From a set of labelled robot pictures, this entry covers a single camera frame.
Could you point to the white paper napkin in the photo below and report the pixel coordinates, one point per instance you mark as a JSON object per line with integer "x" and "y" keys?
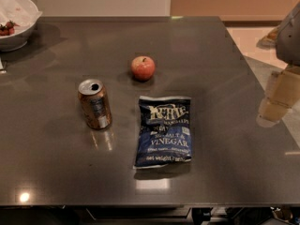
{"x": 22, "y": 12}

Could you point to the white bowl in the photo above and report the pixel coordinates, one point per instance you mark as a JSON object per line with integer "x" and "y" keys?
{"x": 18, "y": 39}

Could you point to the blue Kettle chip bag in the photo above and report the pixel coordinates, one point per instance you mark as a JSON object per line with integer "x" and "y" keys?
{"x": 164, "y": 136}

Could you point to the red apple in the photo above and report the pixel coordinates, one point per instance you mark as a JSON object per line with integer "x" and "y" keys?
{"x": 143, "y": 68}

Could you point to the red strawberries in bowl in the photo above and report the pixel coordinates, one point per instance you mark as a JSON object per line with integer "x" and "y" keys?
{"x": 7, "y": 29}

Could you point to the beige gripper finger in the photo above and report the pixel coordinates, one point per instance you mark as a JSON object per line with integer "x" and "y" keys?
{"x": 281, "y": 93}

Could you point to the brown soda can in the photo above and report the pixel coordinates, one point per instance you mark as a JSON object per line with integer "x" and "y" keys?
{"x": 95, "y": 104}

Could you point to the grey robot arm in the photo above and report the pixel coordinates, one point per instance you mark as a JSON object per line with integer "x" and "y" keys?
{"x": 288, "y": 43}

